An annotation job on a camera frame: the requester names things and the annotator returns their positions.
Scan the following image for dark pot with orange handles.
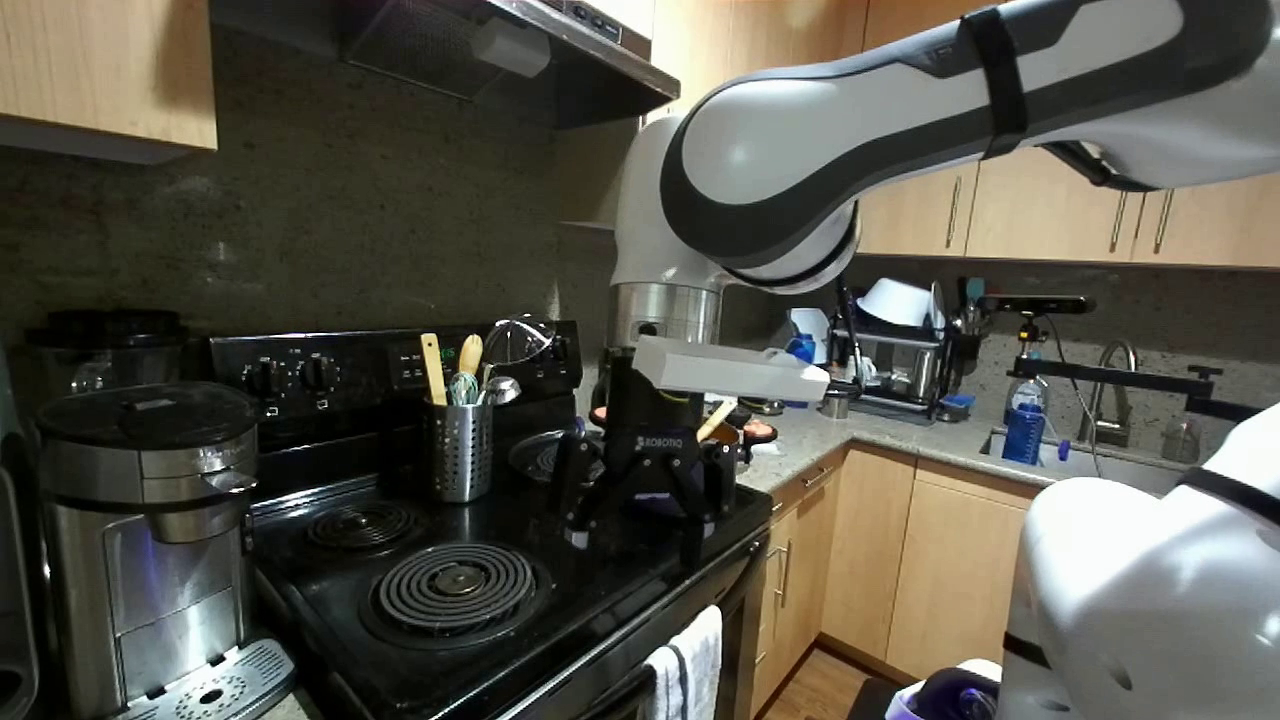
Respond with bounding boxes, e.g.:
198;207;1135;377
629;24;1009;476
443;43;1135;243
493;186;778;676
583;397;785;524

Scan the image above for steel coffee maker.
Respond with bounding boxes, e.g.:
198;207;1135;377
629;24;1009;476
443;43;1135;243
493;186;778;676
30;377;301;720

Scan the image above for black range hood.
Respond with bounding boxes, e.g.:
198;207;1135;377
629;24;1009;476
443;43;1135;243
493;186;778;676
211;0;685;131

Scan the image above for large coil burner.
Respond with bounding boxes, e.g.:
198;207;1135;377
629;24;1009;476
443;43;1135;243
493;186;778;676
374;538;541;631

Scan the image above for small coil burner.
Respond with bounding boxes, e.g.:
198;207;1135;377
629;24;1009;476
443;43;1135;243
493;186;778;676
309;498;426;557

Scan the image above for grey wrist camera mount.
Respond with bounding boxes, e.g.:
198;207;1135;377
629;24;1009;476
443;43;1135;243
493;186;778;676
632;332;832;407

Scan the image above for robot base platform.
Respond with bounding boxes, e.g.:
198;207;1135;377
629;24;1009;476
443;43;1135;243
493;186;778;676
882;657;1009;720

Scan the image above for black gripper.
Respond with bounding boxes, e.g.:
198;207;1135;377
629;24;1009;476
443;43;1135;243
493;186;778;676
570;349;728;565

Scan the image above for white blue spray bottle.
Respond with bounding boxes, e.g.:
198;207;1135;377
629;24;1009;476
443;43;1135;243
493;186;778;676
779;306;832;372

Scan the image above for black electric stove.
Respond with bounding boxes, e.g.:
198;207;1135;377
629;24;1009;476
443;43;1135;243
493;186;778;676
206;317;778;720

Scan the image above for sink faucet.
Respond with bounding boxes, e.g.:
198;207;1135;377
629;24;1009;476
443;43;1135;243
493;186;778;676
1075;344;1135;451

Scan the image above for wooden upper cabinet row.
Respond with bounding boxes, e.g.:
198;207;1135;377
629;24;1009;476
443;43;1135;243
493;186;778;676
854;0;1280;273

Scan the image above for black stereo camera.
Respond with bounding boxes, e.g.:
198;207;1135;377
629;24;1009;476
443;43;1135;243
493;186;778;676
988;292;1095;349

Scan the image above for steel utensil holder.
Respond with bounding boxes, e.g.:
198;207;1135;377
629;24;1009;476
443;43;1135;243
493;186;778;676
428;397;501;507

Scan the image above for dish rack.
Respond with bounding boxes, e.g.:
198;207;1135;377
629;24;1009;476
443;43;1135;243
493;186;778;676
837;317;957;426

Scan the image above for white bowl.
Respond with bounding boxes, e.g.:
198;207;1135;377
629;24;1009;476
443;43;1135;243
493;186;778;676
854;275;949;336

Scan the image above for white kitchen towel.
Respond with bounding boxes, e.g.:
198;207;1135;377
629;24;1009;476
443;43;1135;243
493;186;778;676
641;602;728;720

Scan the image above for wide wooden spoon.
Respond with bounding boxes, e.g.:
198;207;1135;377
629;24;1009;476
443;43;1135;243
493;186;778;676
452;332;490;394

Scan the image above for wooden lower cabinets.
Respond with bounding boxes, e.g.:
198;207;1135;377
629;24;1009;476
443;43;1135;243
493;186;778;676
743;445;1054;720

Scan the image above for thin wooden utensil handle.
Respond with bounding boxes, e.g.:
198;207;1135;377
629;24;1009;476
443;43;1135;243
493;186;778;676
416;329;452;413

